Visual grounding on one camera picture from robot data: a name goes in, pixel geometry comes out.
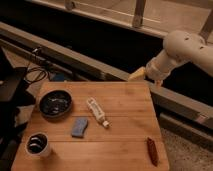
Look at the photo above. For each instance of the grey metal rail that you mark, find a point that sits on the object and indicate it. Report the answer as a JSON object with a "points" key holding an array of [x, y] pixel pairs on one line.
{"points": [[195, 111]]}

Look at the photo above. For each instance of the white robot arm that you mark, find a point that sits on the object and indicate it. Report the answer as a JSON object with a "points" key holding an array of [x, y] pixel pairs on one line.
{"points": [[179, 48]]}

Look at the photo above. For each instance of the wooden cutting board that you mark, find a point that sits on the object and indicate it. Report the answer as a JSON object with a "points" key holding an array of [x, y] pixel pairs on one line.
{"points": [[132, 142]]}

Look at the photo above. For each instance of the black equipment on left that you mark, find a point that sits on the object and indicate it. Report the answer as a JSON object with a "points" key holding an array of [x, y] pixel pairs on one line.
{"points": [[13, 94]]}

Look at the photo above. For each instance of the dark ceramic bowl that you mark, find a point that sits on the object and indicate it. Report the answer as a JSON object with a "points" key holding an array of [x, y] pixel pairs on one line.
{"points": [[55, 104]]}

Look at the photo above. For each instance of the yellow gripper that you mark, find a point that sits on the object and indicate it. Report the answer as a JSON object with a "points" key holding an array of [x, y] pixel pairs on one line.
{"points": [[138, 75]]}

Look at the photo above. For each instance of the white tube with cap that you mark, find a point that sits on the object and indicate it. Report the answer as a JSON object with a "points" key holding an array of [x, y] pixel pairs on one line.
{"points": [[97, 112]]}

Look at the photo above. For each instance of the white cup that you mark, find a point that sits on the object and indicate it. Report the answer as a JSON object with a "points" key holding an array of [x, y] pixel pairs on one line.
{"points": [[38, 145]]}

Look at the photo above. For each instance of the blue sponge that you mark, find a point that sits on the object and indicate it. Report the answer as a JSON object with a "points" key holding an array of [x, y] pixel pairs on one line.
{"points": [[79, 127]]}

